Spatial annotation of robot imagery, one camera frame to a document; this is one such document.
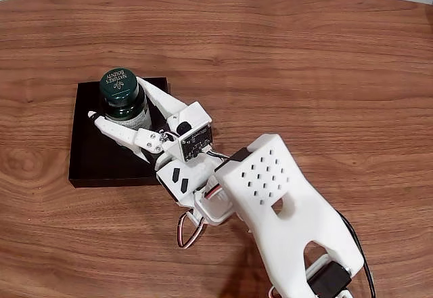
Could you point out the green pill bottle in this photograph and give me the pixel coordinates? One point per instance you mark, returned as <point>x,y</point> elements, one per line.
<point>118,84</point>

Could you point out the black open box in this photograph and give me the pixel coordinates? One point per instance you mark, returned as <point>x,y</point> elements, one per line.
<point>88,155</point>

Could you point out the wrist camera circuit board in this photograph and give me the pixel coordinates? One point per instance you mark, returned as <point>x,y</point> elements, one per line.
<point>196,142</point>

